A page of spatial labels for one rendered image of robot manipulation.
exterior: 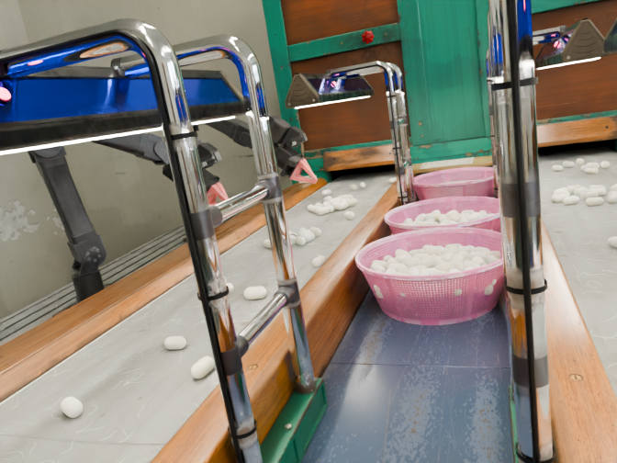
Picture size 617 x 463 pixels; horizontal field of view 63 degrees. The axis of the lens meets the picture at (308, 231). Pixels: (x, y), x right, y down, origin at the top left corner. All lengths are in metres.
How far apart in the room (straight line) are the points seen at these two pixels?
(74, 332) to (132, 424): 0.30
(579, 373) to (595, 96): 1.45
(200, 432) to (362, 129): 1.56
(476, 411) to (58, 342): 0.59
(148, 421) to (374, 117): 1.51
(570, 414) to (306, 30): 1.71
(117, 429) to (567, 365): 0.46
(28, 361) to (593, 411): 0.68
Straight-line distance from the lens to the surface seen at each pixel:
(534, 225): 0.34
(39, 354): 0.82
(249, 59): 0.53
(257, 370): 0.58
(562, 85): 1.89
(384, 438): 0.60
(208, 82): 0.76
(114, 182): 3.46
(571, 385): 0.52
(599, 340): 0.65
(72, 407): 0.65
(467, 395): 0.66
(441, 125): 1.88
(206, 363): 0.64
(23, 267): 3.35
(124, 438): 0.59
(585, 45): 1.09
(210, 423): 0.51
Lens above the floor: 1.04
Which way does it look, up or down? 14 degrees down
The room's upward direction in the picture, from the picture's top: 9 degrees counter-clockwise
